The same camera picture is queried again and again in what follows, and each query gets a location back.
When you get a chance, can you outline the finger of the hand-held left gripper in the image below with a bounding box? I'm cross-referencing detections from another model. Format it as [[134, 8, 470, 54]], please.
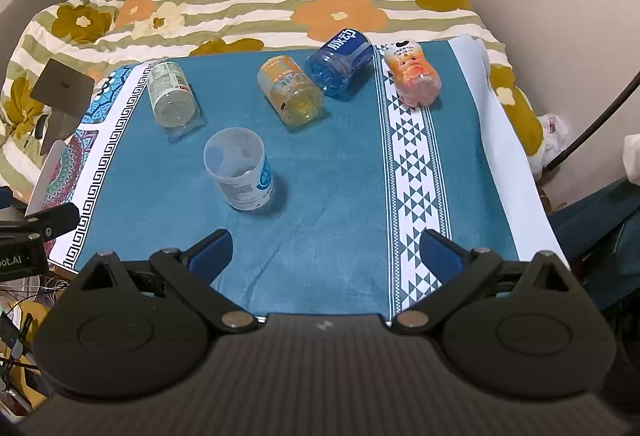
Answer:
[[0, 203, 81, 243]]

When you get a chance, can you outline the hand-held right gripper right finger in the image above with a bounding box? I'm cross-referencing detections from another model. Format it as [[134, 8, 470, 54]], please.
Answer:
[[391, 229, 575, 335]]

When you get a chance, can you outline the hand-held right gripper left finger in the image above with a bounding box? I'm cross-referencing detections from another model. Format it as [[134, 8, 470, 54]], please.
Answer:
[[74, 229, 260, 334]]

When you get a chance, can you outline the translucent white cup blue label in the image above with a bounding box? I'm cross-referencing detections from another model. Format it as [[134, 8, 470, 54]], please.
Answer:
[[203, 127, 276, 212]]

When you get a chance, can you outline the clear cup white label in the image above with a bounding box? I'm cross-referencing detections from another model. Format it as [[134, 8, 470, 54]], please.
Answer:
[[146, 60, 199, 130]]

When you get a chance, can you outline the clear cup orange label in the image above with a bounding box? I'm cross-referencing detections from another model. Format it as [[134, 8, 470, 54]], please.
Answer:
[[256, 55, 324, 125]]

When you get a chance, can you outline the orange peach-coloured cup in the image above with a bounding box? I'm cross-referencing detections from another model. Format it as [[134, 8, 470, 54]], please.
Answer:
[[384, 40, 442, 107]]

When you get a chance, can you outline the blue plastic cup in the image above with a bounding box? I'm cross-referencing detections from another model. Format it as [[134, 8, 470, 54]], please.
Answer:
[[304, 28, 376, 98]]

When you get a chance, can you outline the teal patterned cloth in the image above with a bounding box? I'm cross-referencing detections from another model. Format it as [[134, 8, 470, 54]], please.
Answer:
[[27, 35, 570, 318]]

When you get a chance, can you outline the white plastic bag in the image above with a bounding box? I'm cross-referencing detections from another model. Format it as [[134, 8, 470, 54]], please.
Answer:
[[529, 113, 570, 179]]

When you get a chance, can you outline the dark teal cloth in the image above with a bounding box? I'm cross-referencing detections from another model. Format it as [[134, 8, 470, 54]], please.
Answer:
[[549, 176, 640, 314]]

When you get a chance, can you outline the white box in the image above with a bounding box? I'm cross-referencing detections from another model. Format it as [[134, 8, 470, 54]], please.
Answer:
[[623, 132, 640, 178]]

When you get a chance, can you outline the floral striped blanket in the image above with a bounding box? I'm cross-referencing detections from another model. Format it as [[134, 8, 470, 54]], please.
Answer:
[[0, 0, 545, 202]]

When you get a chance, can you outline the tangle of thin wires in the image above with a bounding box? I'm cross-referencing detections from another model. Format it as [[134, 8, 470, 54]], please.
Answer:
[[0, 266, 71, 397]]

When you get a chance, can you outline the black cable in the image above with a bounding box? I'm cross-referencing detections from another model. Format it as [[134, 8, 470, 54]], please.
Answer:
[[541, 70, 640, 173]]

